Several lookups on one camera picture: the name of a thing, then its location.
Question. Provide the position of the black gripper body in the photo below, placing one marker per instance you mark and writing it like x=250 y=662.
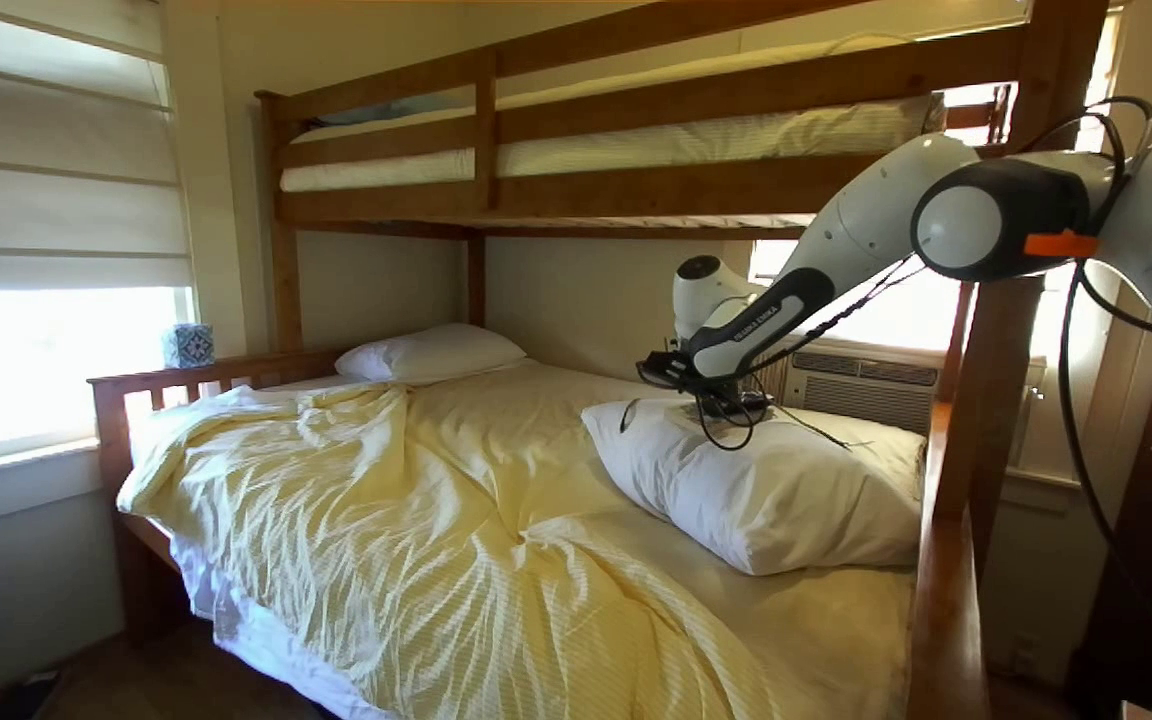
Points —
x=728 y=387

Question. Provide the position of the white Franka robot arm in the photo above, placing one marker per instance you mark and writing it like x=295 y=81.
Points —
x=870 y=215

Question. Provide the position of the white bed sheet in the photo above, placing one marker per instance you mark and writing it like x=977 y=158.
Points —
x=270 y=643

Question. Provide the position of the large white pillow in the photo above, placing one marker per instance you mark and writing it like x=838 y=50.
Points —
x=762 y=501

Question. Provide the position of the white window air conditioner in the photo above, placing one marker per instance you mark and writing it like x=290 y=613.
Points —
x=870 y=388

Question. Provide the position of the bright uncovered window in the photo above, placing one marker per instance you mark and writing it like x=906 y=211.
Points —
x=919 y=320

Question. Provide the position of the cream bunk mattress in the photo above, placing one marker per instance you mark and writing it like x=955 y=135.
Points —
x=737 y=137

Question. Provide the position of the small white pillow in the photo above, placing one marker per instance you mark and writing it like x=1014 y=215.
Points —
x=430 y=356

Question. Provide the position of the pale yellow comforter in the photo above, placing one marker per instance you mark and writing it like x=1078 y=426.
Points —
x=376 y=534

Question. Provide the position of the white roller window blind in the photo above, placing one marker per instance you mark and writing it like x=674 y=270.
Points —
x=57 y=173

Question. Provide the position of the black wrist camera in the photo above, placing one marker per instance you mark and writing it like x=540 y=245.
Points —
x=666 y=371

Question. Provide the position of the brown wooden bunk bed frame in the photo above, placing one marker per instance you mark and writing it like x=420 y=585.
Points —
x=603 y=201

